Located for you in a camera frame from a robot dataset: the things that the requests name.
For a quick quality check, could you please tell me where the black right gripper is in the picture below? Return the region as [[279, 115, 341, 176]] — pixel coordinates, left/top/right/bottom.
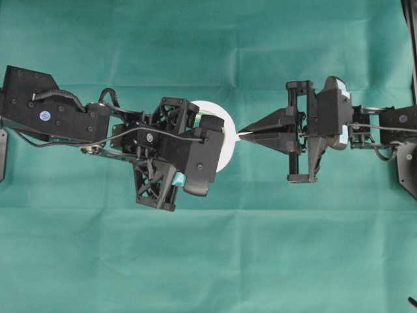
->
[[244, 80, 326, 183]]

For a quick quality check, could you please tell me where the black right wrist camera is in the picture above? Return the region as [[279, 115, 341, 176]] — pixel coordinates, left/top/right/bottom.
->
[[317, 76, 353, 150]]

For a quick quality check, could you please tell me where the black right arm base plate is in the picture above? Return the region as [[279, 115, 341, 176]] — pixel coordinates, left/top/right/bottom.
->
[[396, 142, 416, 199]]

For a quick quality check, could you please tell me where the grey camera cable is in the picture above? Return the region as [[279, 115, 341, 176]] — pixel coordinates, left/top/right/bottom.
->
[[32, 125, 209, 149]]

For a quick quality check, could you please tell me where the black aluminium frame rail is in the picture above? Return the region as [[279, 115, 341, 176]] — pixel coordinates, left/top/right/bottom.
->
[[400, 0, 417, 105]]

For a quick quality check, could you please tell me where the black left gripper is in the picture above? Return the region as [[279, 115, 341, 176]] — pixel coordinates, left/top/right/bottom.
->
[[112, 97, 199, 211]]

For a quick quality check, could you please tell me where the white duct tape roll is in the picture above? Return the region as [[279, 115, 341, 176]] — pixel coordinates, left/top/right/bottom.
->
[[192, 100, 240, 172]]

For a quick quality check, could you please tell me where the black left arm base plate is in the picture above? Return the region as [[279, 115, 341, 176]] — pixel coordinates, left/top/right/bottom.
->
[[0, 128, 8, 182]]

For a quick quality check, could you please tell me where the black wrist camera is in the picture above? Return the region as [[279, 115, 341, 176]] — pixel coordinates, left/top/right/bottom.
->
[[161, 113, 225, 198], [317, 76, 353, 150]]

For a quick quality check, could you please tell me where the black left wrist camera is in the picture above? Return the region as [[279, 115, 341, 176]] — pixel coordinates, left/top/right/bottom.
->
[[161, 113, 225, 198]]

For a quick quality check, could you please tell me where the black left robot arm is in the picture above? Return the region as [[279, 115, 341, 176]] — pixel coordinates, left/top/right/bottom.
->
[[1, 65, 199, 211]]

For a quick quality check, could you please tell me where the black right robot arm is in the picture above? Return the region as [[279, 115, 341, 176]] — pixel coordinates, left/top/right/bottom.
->
[[239, 76, 416, 183]]

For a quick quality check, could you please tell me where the green table cloth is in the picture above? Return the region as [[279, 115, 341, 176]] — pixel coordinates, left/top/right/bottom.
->
[[1, 1, 416, 312]]

